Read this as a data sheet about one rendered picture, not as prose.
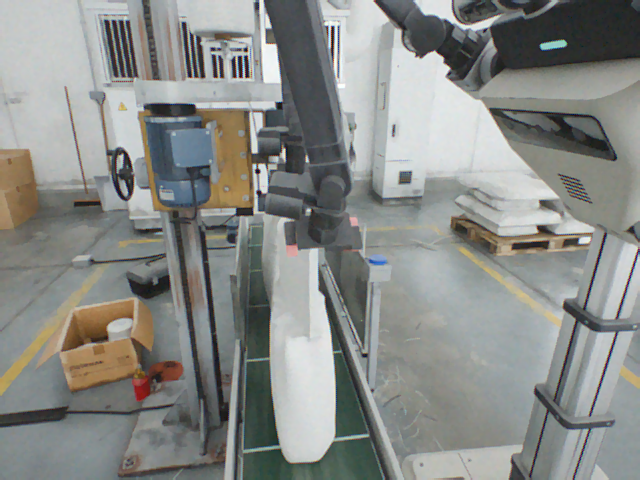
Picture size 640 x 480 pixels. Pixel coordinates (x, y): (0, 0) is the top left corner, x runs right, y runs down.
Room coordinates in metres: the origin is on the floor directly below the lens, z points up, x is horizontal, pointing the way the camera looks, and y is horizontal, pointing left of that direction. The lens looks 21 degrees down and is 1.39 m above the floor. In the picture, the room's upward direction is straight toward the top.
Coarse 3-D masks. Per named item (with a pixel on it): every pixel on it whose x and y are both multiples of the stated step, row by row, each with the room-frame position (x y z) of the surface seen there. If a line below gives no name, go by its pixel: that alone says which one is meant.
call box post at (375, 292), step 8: (376, 288) 1.21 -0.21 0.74; (376, 296) 1.21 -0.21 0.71; (376, 304) 1.21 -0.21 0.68; (376, 312) 1.21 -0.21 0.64; (376, 320) 1.21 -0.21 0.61; (368, 328) 1.23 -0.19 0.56; (376, 328) 1.21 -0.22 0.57; (376, 336) 1.21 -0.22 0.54; (376, 344) 1.21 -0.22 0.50; (368, 352) 1.22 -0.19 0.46; (376, 352) 1.21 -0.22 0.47; (368, 360) 1.22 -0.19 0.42; (376, 360) 1.21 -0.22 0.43; (368, 368) 1.21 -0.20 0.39; (368, 376) 1.21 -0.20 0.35; (368, 384) 1.21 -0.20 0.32
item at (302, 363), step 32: (288, 256) 0.88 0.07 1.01; (288, 288) 0.88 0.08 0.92; (288, 320) 0.86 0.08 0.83; (320, 320) 0.87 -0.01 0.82; (288, 352) 0.80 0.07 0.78; (320, 352) 0.80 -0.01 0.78; (288, 384) 0.79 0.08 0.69; (320, 384) 0.80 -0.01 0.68; (288, 416) 0.79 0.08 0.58; (320, 416) 0.79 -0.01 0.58; (288, 448) 0.79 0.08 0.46; (320, 448) 0.80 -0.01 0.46
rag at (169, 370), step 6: (156, 366) 1.66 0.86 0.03; (162, 366) 1.66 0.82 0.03; (168, 366) 1.67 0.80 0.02; (174, 366) 1.67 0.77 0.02; (180, 366) 1.70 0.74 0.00; (150, 372) 1.65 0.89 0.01; (156, 372) 1.64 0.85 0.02; (162, 372) 1.63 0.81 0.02; (168, 372) 1.62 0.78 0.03; (174, 372) 1.64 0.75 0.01; (180, 372) 1.65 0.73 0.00; (150, 378) 1.59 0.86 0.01; (156, 378) 1.58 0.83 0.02; (162, 378) 1.59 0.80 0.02; (168, 378) 1.59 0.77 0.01; (174, 378) 1.59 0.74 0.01
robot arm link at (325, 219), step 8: (304, 200) 0.57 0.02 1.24; (312, 200) 0.57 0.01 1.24; (344, 200) 0.58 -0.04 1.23; (304, 208) 0.57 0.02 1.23; (312, 208) 0.57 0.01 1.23; (320, 208) 0.56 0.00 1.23; (344, 208) 0.57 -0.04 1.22; (312, 216) 0.59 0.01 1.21; (320, 216) 0.56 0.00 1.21; (328, 216) 0.56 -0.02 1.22; (336, 216) 0.56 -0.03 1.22; (344, 216) 0.59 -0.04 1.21; (320, 224) 0.58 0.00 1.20; (328, 224) 0.57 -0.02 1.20; (336, 224) 0.58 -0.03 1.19
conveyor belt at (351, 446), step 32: (256, 224) 2.98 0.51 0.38; (256, 256) 2.32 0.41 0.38; (256, 288) 1.88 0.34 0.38; (256, 320) 1.56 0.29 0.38; (256, 352) 1.32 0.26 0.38; (256, 384) 1.14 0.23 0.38; (256, 416) 0.99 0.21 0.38; (352, 416) 0.99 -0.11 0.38; (256, 448) 0.86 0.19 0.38; (352, 448) 0.86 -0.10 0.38
